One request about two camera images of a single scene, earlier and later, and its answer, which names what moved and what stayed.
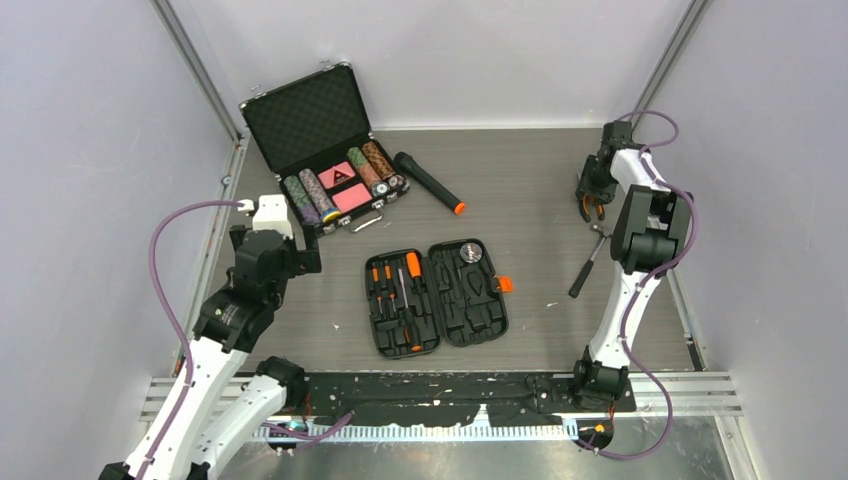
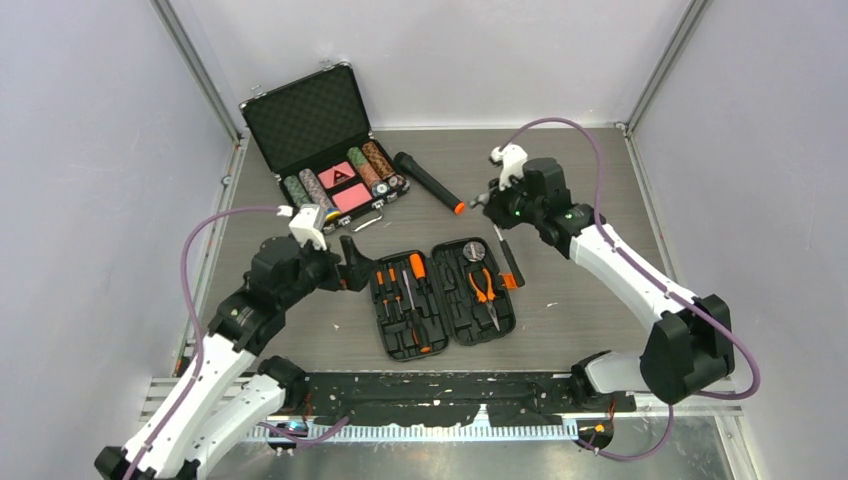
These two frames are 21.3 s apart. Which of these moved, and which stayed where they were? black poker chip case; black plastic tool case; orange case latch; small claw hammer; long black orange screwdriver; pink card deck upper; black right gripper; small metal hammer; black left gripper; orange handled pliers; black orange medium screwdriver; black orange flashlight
Moved: orange case latch; black left gripper; black right gripper; small claw hammer; black orange medium screwdriver; orange handled pliers
Stayed: black orange flashlight; long black orange screwdriver; black poker chip case; small metal hammer; pink card deck upper; black plastic tool case
